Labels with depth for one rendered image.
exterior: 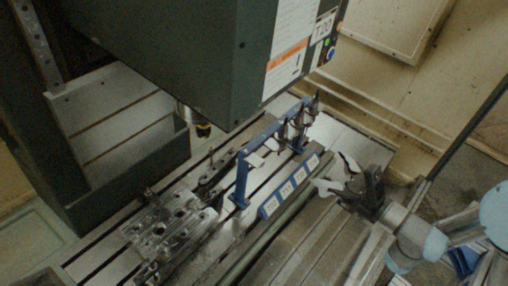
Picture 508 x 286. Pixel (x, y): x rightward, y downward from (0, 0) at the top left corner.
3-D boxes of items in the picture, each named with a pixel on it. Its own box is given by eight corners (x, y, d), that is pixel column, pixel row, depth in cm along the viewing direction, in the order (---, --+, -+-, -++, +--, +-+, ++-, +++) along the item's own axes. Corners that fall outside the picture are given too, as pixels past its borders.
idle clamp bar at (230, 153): (239, 159, 165) (240, 150, 160) (204, 195, 149) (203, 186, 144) (231, 154, 167) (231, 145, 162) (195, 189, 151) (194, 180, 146)
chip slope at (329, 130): (379, 179, 202) (397, 149, 183) (317, 264, 162) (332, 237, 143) (263, 108, 236) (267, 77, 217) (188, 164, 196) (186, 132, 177)
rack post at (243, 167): (252, 202, 149) (259, 159, 127) (244, 210, 146) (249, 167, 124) (234, 190, 153) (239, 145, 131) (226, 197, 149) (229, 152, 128)
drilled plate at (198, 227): (218, 220, 137) (218, 214, 133) (160, 274, 120) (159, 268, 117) (178, 188, 145) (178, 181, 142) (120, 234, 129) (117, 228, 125)
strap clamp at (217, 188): (223, 202, 147) (225, 182, 137) (202, 222, 140) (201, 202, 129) (217, 198, 149) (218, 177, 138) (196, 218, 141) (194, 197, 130)
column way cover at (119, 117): (178, 137, 171) (170, 46, 133) (92, 195, 144) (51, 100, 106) (172, 132, 173) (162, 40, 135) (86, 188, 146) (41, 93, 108)
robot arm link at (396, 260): (424, 265, 96) (444, 248, 88) (394, 281, 92) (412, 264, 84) (405, 241, 101) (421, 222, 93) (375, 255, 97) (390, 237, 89)
